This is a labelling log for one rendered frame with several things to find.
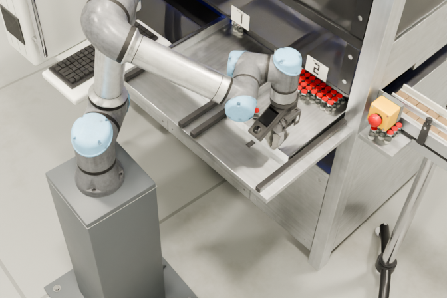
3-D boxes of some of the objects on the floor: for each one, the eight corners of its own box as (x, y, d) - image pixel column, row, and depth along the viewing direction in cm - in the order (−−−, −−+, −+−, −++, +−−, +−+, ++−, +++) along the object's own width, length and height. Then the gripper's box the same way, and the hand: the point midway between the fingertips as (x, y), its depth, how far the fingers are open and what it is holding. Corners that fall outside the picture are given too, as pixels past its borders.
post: (317, 253, 270) (479, -351, 114) (328, 262, 268) (509, -345, 111) (307, 262, 267) (459, -346, 111) (318, 271, 265) (489, -339, 108)
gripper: (306, 96, 176) (297, 146, 191) (283, 80, 180) (276, 130, 196) (286, 111, 172) (278, 161, 187) (262, 94, 176) (257, 144, 192)
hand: (271, 147), depth 189 cm, fingers closed, pressing on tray
